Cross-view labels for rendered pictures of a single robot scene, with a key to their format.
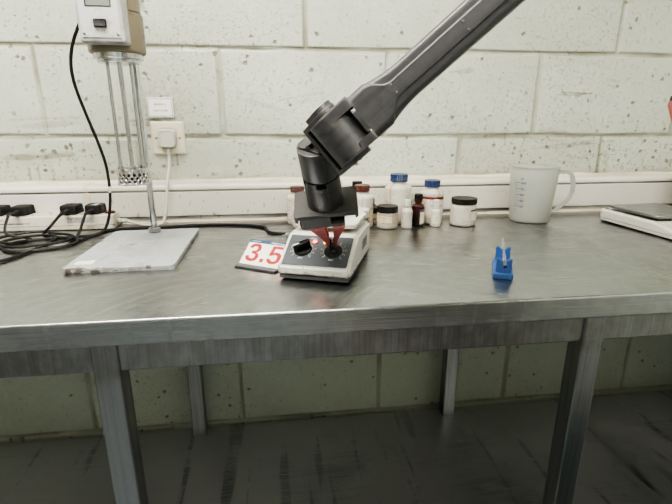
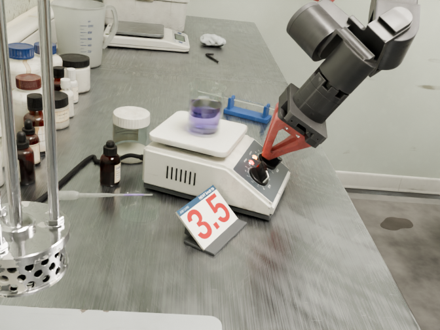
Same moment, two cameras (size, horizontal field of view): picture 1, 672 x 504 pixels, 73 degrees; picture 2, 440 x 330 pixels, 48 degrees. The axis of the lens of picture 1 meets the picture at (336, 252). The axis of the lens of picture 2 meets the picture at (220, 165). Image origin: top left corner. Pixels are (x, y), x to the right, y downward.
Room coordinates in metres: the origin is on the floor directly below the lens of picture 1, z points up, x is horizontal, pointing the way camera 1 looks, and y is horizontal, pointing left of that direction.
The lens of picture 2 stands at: (0.81, 0.69, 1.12)
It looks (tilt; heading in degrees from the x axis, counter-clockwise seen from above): 26 degrees down; 272
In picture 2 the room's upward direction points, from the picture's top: 7 degrees clockwise
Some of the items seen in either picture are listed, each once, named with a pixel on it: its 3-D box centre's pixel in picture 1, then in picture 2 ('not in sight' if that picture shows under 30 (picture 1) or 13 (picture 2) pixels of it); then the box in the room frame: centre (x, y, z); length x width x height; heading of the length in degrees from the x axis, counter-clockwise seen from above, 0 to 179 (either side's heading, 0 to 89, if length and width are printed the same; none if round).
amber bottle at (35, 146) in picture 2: not in sight; (29, 142); (1.12, 0.02, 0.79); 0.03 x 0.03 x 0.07
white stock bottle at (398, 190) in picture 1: (398, 197); (22, 80); (1.22, -0.17, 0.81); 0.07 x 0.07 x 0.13
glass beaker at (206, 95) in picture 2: not in sight; (206, 109); (0.86, 0.02, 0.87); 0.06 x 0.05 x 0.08; 133
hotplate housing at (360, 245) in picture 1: (328, 243); (213, 162); (0.84, 0.01, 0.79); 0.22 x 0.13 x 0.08; 166
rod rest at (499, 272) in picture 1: (503, 261); (248, 109); (0.80, -0.31, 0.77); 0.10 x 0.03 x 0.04; 162
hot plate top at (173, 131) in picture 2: (332, 218); (200, 131); (0.87, 0.01, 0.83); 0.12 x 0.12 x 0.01; 76
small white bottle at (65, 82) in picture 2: (407, 213); (65, 97); (1.14, -0.18, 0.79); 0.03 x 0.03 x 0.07
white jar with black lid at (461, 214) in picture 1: (463, 211); (74, 73); (1.18, -0.34, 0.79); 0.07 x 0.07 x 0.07
